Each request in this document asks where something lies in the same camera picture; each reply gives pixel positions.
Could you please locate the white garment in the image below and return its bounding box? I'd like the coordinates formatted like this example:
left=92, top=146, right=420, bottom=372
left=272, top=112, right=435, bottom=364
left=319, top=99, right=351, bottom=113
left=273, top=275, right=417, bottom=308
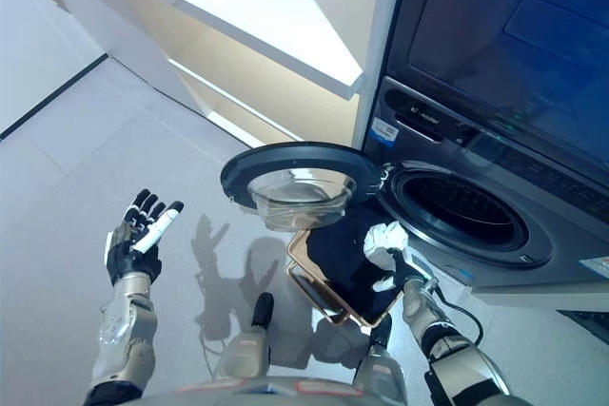
left=363, top=221, right=410, bottom=275

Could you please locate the round glass washing machine door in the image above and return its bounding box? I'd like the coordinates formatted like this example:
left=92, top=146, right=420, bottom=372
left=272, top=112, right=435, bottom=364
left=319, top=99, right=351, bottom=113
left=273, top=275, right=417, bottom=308
left=220, top=141, right=384, bottom=231

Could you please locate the white washing machine plinth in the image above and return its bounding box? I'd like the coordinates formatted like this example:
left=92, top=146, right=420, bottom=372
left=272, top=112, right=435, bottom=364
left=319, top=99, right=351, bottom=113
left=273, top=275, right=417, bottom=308
left=468, top=277, right=609, bottom=315

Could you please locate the silver left robot leg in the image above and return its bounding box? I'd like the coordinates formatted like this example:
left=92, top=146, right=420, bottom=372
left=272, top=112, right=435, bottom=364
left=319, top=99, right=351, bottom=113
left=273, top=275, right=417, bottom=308
left=211, top=292, right=276, bottom=383

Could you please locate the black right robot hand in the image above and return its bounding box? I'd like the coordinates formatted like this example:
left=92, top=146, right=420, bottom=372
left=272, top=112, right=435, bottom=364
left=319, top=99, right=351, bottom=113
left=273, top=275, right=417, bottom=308
left=372, top=246, right=432, bottom=294

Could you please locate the blue white appliance label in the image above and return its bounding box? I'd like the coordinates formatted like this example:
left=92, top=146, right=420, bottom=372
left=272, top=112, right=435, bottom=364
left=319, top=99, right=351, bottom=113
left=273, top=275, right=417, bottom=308
left=370, top=115, right=402, bottom=142

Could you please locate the copper brown laundry basket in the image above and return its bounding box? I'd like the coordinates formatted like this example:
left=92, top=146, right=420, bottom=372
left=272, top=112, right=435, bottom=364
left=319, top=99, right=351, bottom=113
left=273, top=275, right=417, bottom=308
left=286, top=228, right=401, bottom=329

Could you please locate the white red warning sticker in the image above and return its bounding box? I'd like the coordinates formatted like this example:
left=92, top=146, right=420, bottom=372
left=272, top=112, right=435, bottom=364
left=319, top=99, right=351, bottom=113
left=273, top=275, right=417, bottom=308
left=578, top=256, right=609, bottom=279

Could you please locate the silver robot leg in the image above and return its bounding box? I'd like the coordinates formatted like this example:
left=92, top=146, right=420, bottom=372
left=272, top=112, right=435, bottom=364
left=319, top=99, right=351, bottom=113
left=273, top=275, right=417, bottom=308
left=211, top=292, right=276, bottom=383
left=351, top=313, right=410, bottom=402

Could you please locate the silver right robot leg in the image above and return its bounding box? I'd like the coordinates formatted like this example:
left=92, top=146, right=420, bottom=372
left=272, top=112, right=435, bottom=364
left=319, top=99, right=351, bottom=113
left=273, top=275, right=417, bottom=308
left=351, top=313, right=410, bottom=402

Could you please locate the dark stacked dryer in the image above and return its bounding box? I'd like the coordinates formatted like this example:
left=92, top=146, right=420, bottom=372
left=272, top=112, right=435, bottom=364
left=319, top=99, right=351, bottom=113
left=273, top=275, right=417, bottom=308
left=383, top=0, right=609, bottom=188

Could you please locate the dark navy clothes pile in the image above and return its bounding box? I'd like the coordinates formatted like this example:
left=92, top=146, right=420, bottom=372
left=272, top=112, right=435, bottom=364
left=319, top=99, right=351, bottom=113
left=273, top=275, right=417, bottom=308
left=306, top=205, right=405, bottom=324

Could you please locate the white shelf cabinet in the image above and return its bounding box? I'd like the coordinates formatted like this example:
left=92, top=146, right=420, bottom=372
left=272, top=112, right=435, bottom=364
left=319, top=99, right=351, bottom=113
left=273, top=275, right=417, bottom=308
left=28, top=0, right=410, bottom=150

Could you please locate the silver robot torso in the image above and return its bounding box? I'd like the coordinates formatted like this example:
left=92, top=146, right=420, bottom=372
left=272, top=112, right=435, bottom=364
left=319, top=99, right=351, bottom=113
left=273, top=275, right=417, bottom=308
left=137, top=375, right=439, bottom=406

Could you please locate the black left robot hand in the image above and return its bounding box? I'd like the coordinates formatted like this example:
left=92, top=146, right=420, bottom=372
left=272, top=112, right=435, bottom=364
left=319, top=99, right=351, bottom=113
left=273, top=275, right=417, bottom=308
left=105, top=188, right=186, bottom=287

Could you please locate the grey front-load washing machine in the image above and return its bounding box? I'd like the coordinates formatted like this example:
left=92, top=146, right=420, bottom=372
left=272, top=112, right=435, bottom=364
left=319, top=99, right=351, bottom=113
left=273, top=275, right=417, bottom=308
left=359, top=75, right=609, bottom=289

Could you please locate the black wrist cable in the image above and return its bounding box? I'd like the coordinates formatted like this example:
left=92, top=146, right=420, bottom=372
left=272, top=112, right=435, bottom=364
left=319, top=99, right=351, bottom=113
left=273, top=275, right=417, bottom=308
left=426, top=277, right=484, bottom=346

